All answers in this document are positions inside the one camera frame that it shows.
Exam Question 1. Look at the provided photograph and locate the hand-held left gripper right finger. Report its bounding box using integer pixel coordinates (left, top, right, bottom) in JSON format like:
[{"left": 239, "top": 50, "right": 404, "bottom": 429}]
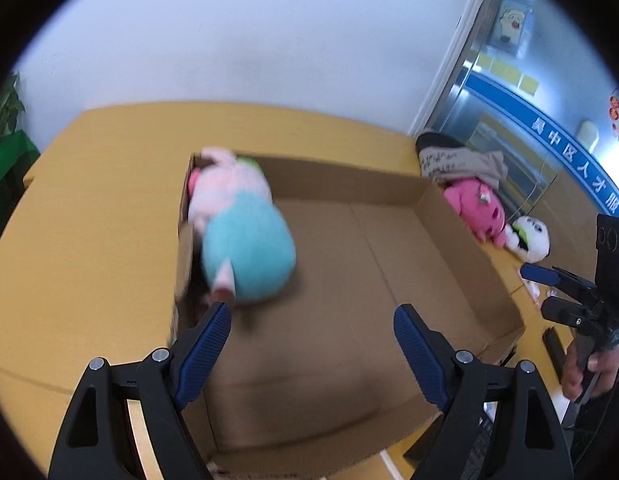
[{"left": 393, "top": 303, "right": 575, "bottom": 480}]

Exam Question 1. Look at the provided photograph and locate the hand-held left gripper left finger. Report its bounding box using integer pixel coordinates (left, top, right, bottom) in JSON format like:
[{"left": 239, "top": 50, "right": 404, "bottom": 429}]
[{"left": 48, "top": 301, "right": 233, "bottom": 480}]

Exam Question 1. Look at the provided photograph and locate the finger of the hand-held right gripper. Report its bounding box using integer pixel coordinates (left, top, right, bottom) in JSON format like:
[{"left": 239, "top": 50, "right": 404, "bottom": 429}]
[
  {"left": 520, "top": 263, "right": 597, "bottom": 302},
  {"left": 542, "top": 296, "right": 604, "bottom": 330}
]

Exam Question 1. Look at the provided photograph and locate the pink and teal pig plush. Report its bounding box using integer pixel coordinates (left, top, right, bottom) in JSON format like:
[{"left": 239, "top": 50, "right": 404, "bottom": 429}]
[{"left": 186, "top": 147, "right": 297, "bottom": 307}]

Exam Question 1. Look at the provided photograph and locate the brown cardboard box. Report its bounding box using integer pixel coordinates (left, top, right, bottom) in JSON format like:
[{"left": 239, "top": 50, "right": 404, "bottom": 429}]
[{"left": 169, "top": 151, "right": 526, "bottom": 480}]

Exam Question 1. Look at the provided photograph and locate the person's right forearm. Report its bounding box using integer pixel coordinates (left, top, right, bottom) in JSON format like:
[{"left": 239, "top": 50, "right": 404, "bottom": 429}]
[{"left": 572, "top": 372, "right": 619, "bottom": 480}]

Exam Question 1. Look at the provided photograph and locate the person's right hand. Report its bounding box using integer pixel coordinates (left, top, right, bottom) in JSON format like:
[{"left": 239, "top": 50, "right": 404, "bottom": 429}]
[{"left": 561, "top": 330, "right": 619, "bottom": 402}]

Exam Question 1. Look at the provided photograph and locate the white plastic wrapper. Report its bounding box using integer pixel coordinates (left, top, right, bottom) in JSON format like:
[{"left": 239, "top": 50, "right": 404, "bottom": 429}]
[{"left": 520, "top": 279, "right": 556, "bottom": 303}]

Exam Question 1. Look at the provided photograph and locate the white panda plush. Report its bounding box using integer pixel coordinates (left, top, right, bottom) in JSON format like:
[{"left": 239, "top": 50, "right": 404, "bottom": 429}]
[{"left": 504, "top": 216, "right": 551, "bottom": 262}]

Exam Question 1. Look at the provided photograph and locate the black flat bar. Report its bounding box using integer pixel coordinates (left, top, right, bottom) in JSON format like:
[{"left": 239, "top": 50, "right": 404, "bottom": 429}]
[{"left": 543, "top": 326, "right": 568, "bottom": 374}]

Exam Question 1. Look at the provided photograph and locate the pink strawberry plush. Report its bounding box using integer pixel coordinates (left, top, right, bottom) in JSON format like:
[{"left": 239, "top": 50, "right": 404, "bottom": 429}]
[{"left": 443, "top": 176, "right": 510, "bottom": 248}]

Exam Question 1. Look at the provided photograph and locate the black keyboard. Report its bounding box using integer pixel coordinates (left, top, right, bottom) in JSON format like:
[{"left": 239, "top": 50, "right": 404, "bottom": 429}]
[{"left": 469, "top": 402, "right": 497, "bottom": 480}]

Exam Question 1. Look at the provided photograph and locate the beige printed cloth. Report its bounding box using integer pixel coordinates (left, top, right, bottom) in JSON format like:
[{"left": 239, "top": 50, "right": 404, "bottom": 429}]
[{"left": 419, "top": 146, "right": 510, "bottom": 191}]

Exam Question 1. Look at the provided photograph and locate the wooden desk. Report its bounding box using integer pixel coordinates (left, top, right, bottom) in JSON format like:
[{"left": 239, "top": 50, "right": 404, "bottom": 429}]
[{"left": 0, "top": 102, "right": 607, "bottom": 480}]

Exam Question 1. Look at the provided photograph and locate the blue window banner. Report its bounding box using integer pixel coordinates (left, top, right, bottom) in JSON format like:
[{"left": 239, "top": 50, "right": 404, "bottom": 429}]
[{"left": 464, "top": 70, "right": 619, "bottom": 226}]

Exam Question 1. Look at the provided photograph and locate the black cap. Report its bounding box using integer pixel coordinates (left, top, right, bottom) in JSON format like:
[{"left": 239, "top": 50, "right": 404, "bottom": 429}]
[{"left": 415, "top": 131, "right": 463, "bottom": 153}]

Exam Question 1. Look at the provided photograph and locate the green table cloth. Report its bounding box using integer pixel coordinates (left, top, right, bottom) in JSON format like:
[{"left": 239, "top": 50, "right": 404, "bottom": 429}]
[{"left": 0, "top": 130, "right": 41, "bottom": 181}]

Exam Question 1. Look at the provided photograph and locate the large green potted plant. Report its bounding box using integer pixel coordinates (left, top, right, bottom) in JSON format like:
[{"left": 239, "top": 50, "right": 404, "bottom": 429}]
[{"left": 0, "top": 74, "right": 26, "bottom": 141}]

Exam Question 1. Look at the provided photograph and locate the white wall device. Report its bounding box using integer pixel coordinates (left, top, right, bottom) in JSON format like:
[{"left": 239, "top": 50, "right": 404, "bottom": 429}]
[{"left": 577, "top": 119, "right": 599, "bottom": 151}]

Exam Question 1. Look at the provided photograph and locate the cartoon wall poster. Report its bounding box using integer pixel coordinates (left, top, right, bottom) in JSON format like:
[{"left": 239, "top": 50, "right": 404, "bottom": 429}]
[{"left": 491, "top": 0, "right": 535, "bottom": 56}]

